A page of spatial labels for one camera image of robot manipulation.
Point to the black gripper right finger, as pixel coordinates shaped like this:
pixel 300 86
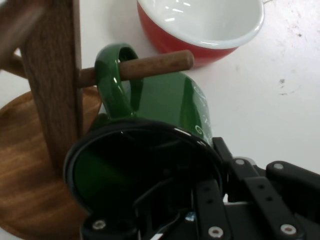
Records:
pixel 262 190

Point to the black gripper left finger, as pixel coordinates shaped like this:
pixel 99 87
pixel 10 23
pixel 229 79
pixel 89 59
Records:
pixel 207 200

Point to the green printed mug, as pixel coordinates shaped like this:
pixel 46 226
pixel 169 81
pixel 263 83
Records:
pixel 162 100

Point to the red bowl white inside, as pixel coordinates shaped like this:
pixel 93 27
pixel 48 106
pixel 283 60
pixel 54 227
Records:
pixel 200 15

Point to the brown wooden mug tree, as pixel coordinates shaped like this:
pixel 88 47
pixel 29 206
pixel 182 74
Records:
pixel 50 75

